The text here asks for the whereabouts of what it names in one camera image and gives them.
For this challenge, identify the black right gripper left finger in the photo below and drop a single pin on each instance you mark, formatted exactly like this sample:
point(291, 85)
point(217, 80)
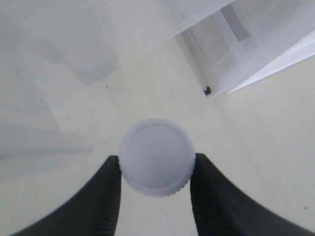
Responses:
point(92, 211)

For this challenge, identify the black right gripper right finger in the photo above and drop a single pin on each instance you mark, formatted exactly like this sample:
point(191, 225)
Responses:
point(220, 208)

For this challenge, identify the teal bottle white cap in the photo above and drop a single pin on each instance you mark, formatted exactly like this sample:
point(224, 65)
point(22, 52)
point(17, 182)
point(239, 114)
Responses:
point(157, 157)

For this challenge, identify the clear drawer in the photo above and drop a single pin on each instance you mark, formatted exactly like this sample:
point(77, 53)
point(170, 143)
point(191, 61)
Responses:
point(53, 49)

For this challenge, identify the white plastic drawer cabinet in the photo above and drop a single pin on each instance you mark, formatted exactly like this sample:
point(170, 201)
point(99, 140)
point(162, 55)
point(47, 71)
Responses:
point(246, 41)

